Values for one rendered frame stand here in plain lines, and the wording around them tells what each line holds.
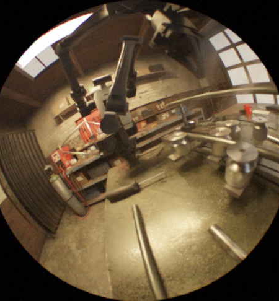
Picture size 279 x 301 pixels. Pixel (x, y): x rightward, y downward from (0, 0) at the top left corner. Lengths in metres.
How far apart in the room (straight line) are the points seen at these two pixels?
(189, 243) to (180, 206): 0.07
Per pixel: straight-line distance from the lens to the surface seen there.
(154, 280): 0.16
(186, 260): 0.17
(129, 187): 0.26
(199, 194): 0.21
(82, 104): 0.81
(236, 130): 0.27
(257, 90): 0.16
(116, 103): 0.37
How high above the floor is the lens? 1.05
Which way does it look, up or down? 18 degrees down
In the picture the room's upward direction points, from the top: 24 degrees counter-clockwise
